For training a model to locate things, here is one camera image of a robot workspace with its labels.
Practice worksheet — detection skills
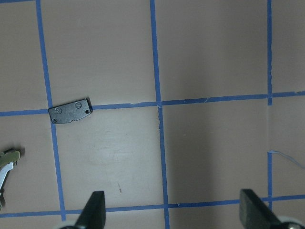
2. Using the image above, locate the olive green brake shoe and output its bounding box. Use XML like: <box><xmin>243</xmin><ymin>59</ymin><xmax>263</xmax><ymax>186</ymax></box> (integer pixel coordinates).
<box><xmin>0</xmin><ymin>148</ymin><xmax>22</xmax><ymax>210</ymax></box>

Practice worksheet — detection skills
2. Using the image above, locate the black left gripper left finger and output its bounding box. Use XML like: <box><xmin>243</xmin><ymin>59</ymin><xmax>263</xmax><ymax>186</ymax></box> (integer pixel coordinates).
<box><xmin>74</xmin><ymin>191</ymin><xmax>106</xmax><ymax>229</ymax></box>

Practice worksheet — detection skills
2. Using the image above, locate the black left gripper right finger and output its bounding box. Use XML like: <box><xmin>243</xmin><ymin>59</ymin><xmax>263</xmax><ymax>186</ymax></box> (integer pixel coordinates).
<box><xmin>239</xmin><ymin>189</ymin><xmax>282</xmax><ymax>229</ymax></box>

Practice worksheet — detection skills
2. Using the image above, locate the black brake pad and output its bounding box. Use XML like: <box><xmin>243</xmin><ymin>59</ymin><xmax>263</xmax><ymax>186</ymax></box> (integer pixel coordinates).
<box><xmin>48</xmin><ymin>98</ymin><xmax>92</xmax><ymax>125</ymax></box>

